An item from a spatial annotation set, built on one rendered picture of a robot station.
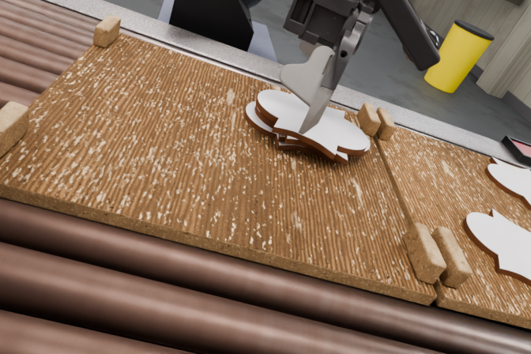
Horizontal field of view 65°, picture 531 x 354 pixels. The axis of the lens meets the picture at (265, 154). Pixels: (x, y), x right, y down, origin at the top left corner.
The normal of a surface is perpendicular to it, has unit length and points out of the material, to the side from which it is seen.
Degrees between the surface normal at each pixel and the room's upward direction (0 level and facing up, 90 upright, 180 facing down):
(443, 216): 0
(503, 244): 0
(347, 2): 90
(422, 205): 0
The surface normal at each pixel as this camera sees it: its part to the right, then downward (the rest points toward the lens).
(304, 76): -0.02, -0.04
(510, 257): 0.34, -0.78
